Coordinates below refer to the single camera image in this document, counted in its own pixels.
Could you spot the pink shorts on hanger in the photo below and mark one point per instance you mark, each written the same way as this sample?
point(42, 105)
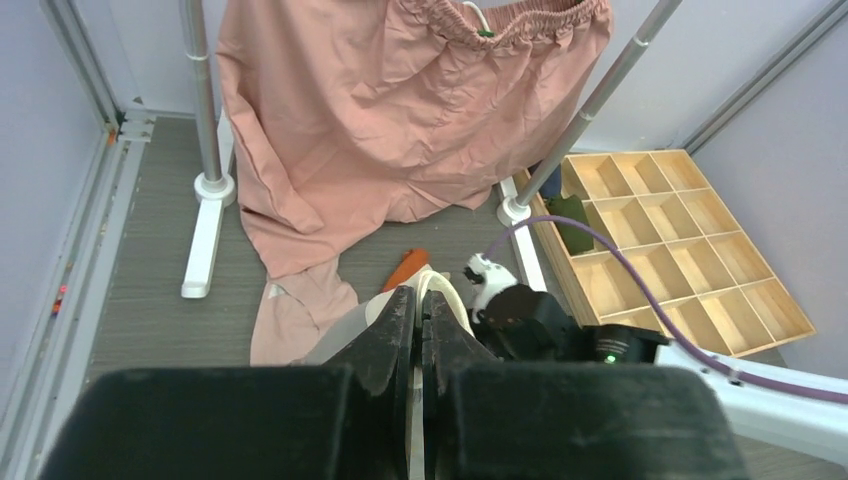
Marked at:
point(347, 115)

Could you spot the wooden compartment tray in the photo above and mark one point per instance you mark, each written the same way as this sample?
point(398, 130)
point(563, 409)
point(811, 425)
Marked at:
point(666, 231)

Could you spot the dark blue rolled garment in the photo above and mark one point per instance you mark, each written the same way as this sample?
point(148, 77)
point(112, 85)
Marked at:
point(552, 187)

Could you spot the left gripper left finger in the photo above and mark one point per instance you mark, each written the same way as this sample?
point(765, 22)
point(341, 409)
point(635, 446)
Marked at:
point(374, 441)

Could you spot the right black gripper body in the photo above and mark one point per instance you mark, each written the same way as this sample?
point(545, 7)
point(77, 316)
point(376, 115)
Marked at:
point(520, 324)

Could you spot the orange underwear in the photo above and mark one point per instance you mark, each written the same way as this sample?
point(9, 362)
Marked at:
point(412, 262)

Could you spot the grey underwear cream waistband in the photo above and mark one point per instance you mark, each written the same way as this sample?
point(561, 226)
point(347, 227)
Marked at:
point(358, 319)

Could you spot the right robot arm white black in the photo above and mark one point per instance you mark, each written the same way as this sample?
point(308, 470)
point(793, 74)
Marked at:
point(811, 426)

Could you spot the green clothes hanger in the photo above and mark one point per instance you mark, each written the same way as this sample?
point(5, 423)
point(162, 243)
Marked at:
point(484, 29)

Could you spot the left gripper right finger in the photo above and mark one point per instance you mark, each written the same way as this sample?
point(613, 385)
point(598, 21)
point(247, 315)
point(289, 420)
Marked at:
point(446, 349)

